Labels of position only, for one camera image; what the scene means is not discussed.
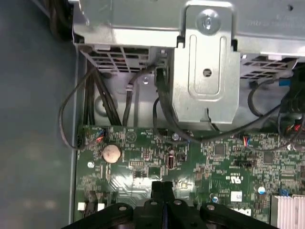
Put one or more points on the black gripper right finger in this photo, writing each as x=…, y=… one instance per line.
x=181, y=217

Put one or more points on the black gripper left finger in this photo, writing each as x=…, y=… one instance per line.
x=152, y=214

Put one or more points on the small round capacitor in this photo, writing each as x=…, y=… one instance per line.
x=215, y=198
x=261, y=190

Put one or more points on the green motherboard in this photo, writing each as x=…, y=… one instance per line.
x=197, y=167

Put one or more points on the round coin battery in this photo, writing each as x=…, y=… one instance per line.
x=112, y=153

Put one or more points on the grey metal PC case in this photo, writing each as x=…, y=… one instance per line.
x=145, y=107

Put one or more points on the finned silver heatsink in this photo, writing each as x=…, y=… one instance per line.
x=289, y=210

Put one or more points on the perforated metal cage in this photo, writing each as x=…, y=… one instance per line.
x=114, y=59

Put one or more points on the silver metal bracket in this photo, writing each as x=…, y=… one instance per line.
x=205, y=71

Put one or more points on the large silver bracket screw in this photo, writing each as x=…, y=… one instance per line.
x=207, y=20

